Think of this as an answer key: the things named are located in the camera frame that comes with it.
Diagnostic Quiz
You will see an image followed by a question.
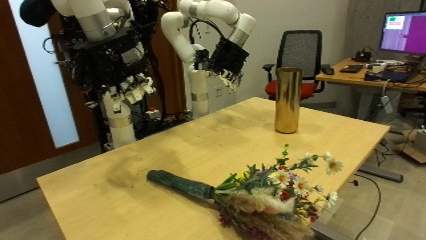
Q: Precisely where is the black desk phone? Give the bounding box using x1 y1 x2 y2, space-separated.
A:
352 48 373 64

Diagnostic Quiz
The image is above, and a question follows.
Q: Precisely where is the metal door handle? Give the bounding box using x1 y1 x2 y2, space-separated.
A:
41 36 57 55

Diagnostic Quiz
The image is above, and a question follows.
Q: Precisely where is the tall gold cylinder vase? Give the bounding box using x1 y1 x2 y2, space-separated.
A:
273 67 304 135

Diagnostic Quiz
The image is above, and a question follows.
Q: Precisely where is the white power strip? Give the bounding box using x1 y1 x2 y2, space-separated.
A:
380 95 396 115

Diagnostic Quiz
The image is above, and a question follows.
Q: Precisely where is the person in black clothes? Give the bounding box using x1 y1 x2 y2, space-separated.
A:
19 0 57 28

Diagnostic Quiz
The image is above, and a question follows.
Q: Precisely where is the flower bouquet with green wrap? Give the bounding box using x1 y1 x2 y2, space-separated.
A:
145 143 346 240

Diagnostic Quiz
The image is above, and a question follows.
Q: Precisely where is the grey table foot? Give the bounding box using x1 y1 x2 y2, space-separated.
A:
357 164 405 184

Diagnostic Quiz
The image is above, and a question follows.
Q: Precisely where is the wooden office desk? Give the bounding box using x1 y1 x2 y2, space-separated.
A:
316 58 426 122

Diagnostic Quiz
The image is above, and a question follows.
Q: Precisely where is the black floor cable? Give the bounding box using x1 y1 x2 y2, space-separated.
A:
350 173 384 240

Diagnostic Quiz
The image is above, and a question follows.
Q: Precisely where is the computer monitor with purple screen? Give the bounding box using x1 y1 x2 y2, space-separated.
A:
378 11 426 56

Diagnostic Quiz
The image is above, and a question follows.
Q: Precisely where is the black mesh chair, red seat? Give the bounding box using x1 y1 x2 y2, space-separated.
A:
262 29 333 102

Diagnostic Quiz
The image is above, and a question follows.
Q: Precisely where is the black keyboard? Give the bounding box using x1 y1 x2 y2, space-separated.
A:
340 64 365 74

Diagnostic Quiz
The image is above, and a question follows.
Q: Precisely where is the cardboard box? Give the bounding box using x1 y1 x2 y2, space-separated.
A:
400 128 426 164

